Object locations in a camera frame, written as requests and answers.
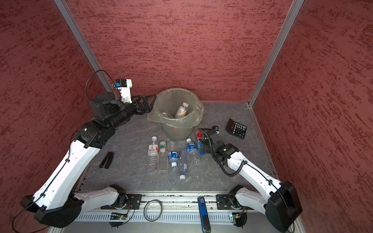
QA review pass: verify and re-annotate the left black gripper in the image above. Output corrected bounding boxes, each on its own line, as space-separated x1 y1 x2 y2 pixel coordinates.
107 93 157 129

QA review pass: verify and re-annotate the blue pink label bottle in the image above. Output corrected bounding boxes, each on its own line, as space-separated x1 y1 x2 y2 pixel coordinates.
195 130 205 155

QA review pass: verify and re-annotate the blue label bottle cap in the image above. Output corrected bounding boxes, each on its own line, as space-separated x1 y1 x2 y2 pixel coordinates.
186 138 199 163

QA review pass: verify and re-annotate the long clear bottle blue label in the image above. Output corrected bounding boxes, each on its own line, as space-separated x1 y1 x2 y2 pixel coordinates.
179 148 188 180

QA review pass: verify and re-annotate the small blue label bottle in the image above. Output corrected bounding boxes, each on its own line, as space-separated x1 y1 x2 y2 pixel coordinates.
167 142 179 168

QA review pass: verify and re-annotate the orange white label bottle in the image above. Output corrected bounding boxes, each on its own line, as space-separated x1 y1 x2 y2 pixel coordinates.
174 102 189 119

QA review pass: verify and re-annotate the red white label water bottle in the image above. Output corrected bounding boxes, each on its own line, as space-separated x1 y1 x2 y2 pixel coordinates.
147 136 159 173

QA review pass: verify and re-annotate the square clear bottle green ring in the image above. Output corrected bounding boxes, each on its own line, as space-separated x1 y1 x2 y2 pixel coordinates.
157 141 169 175

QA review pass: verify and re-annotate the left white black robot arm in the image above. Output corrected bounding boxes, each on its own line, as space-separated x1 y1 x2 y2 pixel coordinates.
20 92 156 228

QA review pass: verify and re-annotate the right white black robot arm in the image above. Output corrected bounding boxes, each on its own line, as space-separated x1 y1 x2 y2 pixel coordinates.
200 129 303 233

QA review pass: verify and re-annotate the grey bin with plastic liner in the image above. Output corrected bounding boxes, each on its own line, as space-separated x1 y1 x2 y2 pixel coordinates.
147 88 205 141

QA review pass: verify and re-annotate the black calculator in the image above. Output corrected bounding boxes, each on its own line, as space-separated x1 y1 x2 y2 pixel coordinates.
226 118 247 139

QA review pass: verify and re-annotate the right small circuit board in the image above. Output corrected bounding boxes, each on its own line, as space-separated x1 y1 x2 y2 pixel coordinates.
231 213 246 220

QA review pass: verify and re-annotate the small circuit board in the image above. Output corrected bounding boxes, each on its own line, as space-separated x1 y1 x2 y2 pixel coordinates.
109 213 128 221
231 213 246 220

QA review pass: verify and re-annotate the blue black handheld tool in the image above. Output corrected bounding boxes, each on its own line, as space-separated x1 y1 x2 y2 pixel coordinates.
198 197 211 233

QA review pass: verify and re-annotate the left small circuit board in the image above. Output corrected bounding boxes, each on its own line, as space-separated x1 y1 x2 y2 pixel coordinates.
109 213 128 221

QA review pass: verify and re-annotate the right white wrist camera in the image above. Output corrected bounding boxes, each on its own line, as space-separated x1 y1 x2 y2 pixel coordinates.
211 126 219 133

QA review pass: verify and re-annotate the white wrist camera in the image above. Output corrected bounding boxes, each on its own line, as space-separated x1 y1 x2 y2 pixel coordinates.
211 126 219 133
115 79 133 103

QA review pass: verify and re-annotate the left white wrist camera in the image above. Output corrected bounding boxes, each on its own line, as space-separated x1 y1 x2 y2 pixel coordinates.
115 79 133 103

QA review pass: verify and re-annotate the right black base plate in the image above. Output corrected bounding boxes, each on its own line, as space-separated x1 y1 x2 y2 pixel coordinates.
216 194 252 211

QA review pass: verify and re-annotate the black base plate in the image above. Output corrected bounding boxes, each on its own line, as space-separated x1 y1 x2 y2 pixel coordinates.
100 194 142 210
216 194 252 211

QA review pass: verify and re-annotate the aluminium front rail frame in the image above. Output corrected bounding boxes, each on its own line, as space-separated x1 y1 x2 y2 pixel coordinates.
49 190 307 233

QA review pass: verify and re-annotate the black cable loop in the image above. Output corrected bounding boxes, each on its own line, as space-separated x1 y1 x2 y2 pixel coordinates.
143 199 163 222

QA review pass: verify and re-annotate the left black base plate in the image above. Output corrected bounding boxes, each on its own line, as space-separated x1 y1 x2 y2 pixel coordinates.
100 194 142 210

